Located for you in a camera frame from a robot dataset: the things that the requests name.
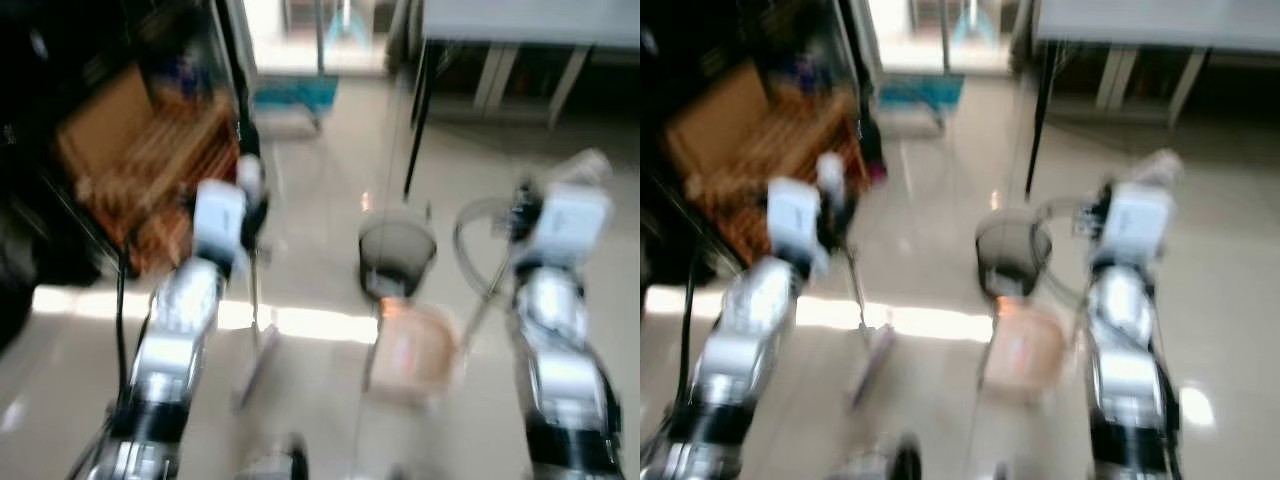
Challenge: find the grey table with white legs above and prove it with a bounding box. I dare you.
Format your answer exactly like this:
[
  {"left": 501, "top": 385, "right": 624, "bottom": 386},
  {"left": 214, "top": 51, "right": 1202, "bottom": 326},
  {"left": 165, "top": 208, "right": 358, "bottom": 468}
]
[
  {"left": 1034, "top": 0, "right": 1280, "bottom": 129},
  {"left": 420, "top": 0, "right": 641, "bottom": 129}
]

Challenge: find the grey looped robot cable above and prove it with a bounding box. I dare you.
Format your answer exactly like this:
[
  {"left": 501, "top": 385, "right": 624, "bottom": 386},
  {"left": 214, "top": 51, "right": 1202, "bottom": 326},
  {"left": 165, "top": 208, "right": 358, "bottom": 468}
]
[
  {"left": 452, "top": 196, "right": 525, "bottom": 305},
  {"left": 1034, "top": 194, "right": 1109, "bottom": 303}
]

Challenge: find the brown wooden crate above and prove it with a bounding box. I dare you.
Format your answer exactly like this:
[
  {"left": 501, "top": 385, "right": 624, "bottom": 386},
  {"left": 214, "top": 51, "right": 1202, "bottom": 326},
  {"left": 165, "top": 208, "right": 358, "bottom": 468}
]
[
  {"left": 664, "top": 62, "right": 873, "bottom": 269},
  {"left": 55, "top": 62, "right": 243, "bottom": 276}
]

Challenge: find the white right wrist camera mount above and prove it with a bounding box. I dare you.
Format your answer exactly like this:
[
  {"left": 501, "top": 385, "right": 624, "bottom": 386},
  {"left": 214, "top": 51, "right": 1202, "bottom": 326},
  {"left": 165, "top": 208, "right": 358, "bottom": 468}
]
[
  {"left": 1098, "top": 148, "right": 1185, "bottom": 269},
  {"left": 528, "top": 148, "right": 617, "bottom": 273}
]

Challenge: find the blue and white box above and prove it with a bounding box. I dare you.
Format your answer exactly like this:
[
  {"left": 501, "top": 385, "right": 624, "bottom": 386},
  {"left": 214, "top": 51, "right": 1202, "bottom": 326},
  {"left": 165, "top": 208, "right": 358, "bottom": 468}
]
[
  {"left": 878, "top": 74, "right": 967, "bottom": 131},
  {"left": 250, "top": 76, "right": 341, "bottom": 133}
]

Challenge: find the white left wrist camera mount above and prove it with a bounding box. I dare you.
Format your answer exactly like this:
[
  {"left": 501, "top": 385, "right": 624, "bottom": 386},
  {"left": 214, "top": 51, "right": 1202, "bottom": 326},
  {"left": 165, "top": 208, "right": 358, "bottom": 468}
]
[
  {"left": 767, "top": 177, "right": 837, "bottom": 278},
  {"left": 192, "top": 180, "right": 251, "bottom": 277}
]

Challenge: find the broom with thin handle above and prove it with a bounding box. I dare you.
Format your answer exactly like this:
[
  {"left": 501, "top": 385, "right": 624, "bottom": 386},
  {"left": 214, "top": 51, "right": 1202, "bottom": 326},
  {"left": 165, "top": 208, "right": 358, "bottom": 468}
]
[{"left": 818, "top": 152, "right": 898, "bottom": 413}]

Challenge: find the pink dustpan with handle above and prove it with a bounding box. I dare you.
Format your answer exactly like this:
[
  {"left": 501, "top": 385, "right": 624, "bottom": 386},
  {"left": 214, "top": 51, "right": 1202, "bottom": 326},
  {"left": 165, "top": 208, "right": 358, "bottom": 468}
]
[
  {"left": 982, "top": 296, "right": 1075, "bottom": 405},
  {"left": 366, "top": 236, "right": 525, "bottom": 407}
]

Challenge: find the dark grey round bin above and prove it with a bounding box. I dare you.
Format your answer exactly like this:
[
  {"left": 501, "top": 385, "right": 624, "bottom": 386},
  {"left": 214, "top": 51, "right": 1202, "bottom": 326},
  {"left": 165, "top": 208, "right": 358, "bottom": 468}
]
[
  {"left": 358, "top": 208, "right": 439, "bottom": 299},
  {"left": 974, "top": 208, "right": 1054, "bottom": 299}
]

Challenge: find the black metal rack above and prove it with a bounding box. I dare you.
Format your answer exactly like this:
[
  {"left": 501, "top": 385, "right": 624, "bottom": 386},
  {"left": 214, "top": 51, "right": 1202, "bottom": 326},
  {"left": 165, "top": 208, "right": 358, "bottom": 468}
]
[
  {"left": 0, "top": 0, "right": 263, "bottom": 353},
  {"left": 640, "top": 0, "right": 885, "bottom": 301}
]

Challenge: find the black robot foot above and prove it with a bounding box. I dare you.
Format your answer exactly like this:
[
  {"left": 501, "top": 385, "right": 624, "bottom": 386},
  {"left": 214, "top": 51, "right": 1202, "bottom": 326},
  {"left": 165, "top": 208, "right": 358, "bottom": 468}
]
[
  {"left": 238, "top": 432, "right": 311, "bottom": 480},
  {"left": 845, "top": 432, "right": 923, "bottom": 480}
]

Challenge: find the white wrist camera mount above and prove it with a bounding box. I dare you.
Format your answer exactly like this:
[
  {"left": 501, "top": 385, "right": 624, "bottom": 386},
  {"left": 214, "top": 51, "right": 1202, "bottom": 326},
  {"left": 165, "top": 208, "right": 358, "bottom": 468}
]
[
  {"left": 192, "top": 180, "right": 251, "bottom": 277},
  {"left": 528, "top": 148, "right": 617, "bottom": 273},
  {"left": 767, "top": 177, "right": 837, "bottom": 278},
  {"left": 1098, "top": 148, "right": 1185, "bottom": 269}
]

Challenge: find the thin black pole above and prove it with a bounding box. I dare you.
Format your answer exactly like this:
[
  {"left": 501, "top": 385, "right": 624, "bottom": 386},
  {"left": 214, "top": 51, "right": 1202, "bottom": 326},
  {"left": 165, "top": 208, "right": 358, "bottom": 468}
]
[
  {"left": 403, "top": 42, "right": 433, "bottom": 198},
  {"left": 1024, "top": 42, "right": 1053, "bottom": 198}
]

